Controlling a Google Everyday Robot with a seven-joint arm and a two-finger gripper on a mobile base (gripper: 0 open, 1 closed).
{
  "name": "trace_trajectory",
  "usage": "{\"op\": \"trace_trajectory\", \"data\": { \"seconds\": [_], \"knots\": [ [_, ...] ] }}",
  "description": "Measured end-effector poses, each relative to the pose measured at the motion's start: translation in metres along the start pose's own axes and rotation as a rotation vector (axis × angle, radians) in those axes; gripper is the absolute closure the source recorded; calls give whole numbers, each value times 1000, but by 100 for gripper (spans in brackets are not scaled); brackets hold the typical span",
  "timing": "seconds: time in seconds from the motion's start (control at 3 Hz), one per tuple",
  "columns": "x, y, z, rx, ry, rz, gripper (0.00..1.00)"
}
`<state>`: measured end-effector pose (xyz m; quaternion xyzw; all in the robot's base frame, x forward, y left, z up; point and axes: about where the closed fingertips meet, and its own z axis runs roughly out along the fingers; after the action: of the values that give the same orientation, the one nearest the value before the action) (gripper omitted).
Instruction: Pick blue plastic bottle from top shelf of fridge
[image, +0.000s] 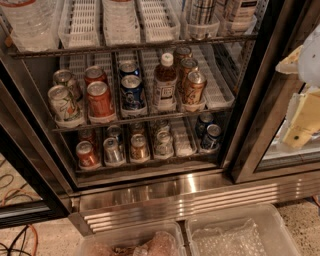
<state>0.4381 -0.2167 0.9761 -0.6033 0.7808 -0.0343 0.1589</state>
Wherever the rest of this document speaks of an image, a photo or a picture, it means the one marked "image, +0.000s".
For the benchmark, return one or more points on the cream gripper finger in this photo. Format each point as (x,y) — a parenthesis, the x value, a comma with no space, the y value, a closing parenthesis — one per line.
(302,118)
(289,65)

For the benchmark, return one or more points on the clear bin with pink bags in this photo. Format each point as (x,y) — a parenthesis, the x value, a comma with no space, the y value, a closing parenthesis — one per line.
(153,239)

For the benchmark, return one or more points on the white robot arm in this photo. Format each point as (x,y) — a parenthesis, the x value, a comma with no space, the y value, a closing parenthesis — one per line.
(308,72)

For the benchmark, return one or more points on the blue can bottom front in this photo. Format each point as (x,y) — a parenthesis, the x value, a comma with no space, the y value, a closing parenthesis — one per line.
(211,137)

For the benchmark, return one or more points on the orange soda can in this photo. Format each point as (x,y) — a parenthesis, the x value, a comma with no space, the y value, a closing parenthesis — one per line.
(100,99)
(93,74)

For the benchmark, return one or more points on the brown tan can rear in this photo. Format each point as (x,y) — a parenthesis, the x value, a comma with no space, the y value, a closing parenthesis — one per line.
(180,53)

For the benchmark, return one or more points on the orange soda can rear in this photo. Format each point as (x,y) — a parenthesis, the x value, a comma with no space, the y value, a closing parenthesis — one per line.
(93,74)

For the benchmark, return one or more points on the brown can bottom shelf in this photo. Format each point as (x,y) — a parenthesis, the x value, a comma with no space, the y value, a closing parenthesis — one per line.
(139,147)

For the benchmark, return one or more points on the white empty tray middle shelf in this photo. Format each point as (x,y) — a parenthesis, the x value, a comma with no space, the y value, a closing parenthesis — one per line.
(217,93)

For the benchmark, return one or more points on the brown tea bottle white cap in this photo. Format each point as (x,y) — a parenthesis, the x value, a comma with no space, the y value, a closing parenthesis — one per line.
(165,79)

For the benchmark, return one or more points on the clear water bottle left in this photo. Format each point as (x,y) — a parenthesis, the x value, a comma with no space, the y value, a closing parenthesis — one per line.
(34,23)

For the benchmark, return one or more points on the orange can bottom shelf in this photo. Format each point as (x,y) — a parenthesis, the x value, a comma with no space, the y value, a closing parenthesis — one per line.
(86,154)

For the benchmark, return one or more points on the steel fridge cabinet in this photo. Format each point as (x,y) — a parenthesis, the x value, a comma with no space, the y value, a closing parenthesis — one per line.
(245,168)

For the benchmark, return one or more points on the brown tan can front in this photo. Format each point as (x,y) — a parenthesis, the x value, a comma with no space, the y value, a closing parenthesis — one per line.
(194,86)

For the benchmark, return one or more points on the blue soda can rear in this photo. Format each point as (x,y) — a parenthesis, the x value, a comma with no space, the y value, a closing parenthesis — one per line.
(129,68)

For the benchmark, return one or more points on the white green soda can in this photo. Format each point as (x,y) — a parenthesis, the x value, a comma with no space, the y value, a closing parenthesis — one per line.
(63,103)

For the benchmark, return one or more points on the brown tan can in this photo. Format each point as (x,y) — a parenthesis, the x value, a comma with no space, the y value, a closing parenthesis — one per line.
(194,86)
(186,65)
(180,53)

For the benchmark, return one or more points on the brown tan can middle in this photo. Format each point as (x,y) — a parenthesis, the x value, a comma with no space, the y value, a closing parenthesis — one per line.
(186,65)

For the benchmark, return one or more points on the silver can bottom shelf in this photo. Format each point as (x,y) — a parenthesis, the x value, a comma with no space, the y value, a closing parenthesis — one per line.
(112,151)

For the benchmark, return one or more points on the clear bin with bubble wrap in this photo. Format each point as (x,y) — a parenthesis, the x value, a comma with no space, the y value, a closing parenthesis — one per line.
(256,230)

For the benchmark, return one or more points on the plaid pattern can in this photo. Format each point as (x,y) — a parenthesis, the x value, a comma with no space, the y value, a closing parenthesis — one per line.
(200,12)

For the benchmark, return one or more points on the silver can behind white can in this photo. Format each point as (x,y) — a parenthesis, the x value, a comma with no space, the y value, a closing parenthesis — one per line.
(67,78)

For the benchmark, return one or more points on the blue soda can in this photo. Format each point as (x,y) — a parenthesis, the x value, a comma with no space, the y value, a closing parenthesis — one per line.
(129,68)
(132,92)

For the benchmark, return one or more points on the orange soda can front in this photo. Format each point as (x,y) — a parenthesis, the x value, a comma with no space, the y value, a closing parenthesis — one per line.
(100,99)

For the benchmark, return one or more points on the blue soda can front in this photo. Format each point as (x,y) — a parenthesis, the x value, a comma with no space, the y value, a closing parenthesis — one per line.
(132,92)

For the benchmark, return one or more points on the white green can bottom shelf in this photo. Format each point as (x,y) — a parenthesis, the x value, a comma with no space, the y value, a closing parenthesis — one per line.
(164,144)

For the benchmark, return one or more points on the open fridge glass door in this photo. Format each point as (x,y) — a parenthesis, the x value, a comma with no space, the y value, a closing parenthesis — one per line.
(37,201)

